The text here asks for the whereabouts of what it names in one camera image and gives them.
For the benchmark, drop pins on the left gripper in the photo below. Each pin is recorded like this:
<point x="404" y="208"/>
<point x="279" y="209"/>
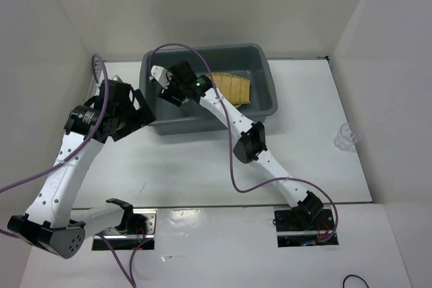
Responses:
<point x="142" y="117"/>

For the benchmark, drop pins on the woven bamboo tray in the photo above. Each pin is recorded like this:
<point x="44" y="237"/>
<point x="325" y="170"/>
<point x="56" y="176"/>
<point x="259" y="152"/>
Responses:
<point x="234" y="88"/>

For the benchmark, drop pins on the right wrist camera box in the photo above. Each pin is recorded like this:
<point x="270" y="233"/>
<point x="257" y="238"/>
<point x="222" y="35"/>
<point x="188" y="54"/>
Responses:
<point x="161" y="76"/>

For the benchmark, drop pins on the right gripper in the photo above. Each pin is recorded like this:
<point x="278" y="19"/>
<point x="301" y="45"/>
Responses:
<point x="166" y="94"/>

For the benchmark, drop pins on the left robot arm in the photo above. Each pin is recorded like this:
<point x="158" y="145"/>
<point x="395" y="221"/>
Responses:
<point x="49" y="223"/>

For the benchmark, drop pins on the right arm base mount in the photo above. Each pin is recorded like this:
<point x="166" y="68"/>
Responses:
<point x="290" y="233"/>

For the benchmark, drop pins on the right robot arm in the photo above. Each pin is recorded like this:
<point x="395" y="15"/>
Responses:
<point x="247" y="139"/>

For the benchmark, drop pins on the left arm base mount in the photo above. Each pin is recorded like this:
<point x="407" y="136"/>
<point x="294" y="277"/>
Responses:
<point x="140" y="235"/>

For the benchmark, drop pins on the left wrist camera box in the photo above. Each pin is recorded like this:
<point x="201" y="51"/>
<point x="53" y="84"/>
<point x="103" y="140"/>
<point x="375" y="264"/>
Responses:
<point x="116" y="78"/>

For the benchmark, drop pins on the grey plastic bin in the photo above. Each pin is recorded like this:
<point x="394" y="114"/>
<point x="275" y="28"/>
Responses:
<point x="245" y="60"/>

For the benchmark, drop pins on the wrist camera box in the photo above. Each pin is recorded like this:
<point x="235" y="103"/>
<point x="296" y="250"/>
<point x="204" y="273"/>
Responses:
<point x="116" y="78"/>
<point x="161" y="76"/>

